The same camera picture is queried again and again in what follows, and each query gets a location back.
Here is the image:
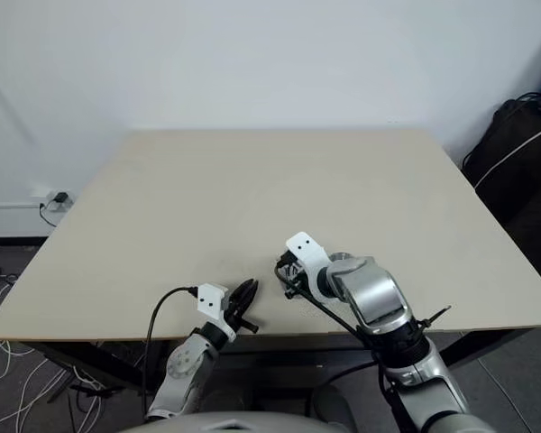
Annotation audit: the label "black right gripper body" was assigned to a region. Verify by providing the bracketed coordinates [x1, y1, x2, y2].
[276, 252, 308, 301]

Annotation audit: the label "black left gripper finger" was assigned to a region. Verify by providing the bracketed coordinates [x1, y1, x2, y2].
[240, 279, 260, 315]
[228, 281, 250, 317]

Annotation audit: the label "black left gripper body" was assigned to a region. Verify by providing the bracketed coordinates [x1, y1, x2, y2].
[222, 302, 260, 336]

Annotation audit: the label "grey robot torso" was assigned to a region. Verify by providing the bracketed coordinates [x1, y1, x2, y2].
[120, 407, 328, 433]

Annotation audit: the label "black bag with white piping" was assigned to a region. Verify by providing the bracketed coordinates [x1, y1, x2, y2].
[461, 91, 541, 281]

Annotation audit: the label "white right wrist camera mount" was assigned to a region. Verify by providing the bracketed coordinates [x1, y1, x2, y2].
[284, 231, 331, 299]

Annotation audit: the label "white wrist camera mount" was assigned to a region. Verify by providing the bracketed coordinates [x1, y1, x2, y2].
[197, 282, 236, 340]
[284, 231, 331, 299]

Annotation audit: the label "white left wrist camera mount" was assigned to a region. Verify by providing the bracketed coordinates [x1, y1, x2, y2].
[197, 282, 236, 340]

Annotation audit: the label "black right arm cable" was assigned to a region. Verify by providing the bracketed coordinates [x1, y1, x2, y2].
[273, 263, 405, 407]

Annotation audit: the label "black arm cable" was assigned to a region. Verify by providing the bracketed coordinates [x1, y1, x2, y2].
[142, 285, 200, 419]
[273, 263, 405, 407]

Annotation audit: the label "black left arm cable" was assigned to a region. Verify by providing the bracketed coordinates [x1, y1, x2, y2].
[142, 285, 200, 419]

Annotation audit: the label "black cable tie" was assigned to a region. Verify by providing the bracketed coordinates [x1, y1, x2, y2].
[417, 305, 453, 333]

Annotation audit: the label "white wall power strip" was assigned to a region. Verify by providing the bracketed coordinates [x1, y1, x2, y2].
[39, 190, 76, 214]

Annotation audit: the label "white floor cables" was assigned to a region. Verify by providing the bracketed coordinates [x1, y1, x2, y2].
[0, 265, 107, 433]

